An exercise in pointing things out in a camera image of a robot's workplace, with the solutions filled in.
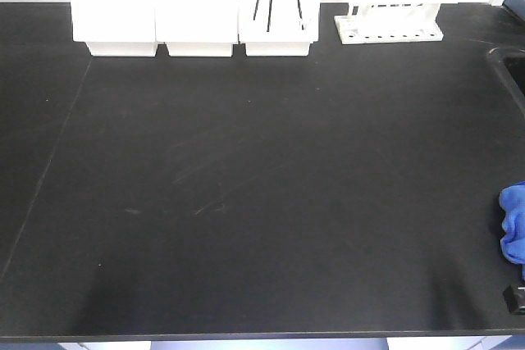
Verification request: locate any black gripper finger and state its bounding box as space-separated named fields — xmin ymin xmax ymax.
xmin=503 ymin=285 xmax=525 ymax=314

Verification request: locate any blue microfibre cloth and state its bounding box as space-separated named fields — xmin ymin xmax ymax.
xmin=499 ymin=181 xmax=524 ymax=279

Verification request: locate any black lab sink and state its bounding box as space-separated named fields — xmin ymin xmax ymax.
xmin=486 ymin=47 xmax=524 ymax=115

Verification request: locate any white test tube rack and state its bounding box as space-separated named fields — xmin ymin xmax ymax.
xmin=334 ymin=0 xmax=444 ymax=45

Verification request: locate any right white storage bin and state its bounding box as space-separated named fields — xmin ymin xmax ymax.
xmin=239 ymin=0 xmax=321 ymax=57

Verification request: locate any white storage bin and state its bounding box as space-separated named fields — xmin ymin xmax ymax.
xmin=154 ymin=0 xmax=239 ymax=57
xmin=71 ymin=0 xmax=158 ymax=57
xmin=239 ymin=0 xmax=321 ymax=57

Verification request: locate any middle white storage bin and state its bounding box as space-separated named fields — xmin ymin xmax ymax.
xmin=154 ymin=0 xmax=239 ymax=57

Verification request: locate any left white storage bin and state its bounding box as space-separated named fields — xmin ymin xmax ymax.
xmin=71 ymin=0 xmax=158 ymax=57

